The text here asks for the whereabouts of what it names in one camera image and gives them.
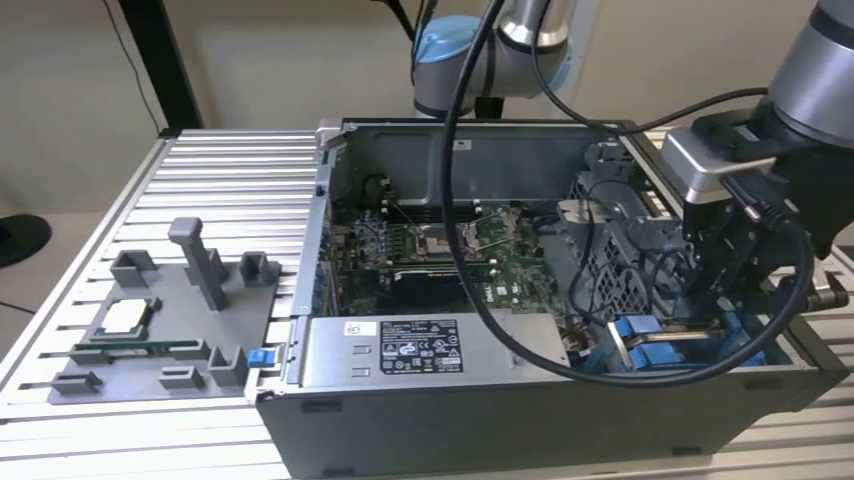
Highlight thick black disk wire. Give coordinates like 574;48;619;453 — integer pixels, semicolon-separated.
638;246;699;324

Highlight thin black disk wire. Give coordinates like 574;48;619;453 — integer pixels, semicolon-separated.
571;179;646;326

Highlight black RAM slot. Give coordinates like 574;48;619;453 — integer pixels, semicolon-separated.
384;256;496;268
383;198;481;210
384;248;496;258
383;208;483;222

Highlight grey metal drive cage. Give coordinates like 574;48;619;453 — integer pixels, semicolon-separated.
539;144;695;324

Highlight silver metal cylinder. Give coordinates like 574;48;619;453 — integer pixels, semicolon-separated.
804;272;854;312

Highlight green motherboard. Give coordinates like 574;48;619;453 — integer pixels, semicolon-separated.
329;199;582;321

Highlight metal socket cover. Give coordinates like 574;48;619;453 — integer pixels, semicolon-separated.
468;207;523;250

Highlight CPU socket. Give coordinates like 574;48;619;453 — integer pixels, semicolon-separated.
416;224;476;254

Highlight black graphics card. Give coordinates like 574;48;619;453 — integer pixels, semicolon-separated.
389;269;469;304

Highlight thin metal locking lever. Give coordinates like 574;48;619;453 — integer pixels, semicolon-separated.
389;198;429;230

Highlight dark grey PC case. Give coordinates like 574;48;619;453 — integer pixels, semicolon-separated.
256;117;854;479

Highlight silver power supply unit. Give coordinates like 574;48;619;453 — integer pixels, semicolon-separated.
303;313;568;391

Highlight grey parts rack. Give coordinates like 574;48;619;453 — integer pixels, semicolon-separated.
45;217;285;404

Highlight green RAM stick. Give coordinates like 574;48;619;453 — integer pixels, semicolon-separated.
73;339;205;357

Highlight silver CPU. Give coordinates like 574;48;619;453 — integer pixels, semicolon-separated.
96;301;155;334

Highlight black round stand base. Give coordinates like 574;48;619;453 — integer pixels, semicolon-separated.
0;213;53;269

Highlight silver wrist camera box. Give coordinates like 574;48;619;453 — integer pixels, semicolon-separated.
659;112;802;205

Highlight red yellow power wire bundle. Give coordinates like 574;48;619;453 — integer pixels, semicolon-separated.
558;322;596;360

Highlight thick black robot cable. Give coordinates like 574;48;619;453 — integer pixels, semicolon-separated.
439;0;816;390
532;29;770;136

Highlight black upright post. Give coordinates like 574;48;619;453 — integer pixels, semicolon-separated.
116;0;205;132

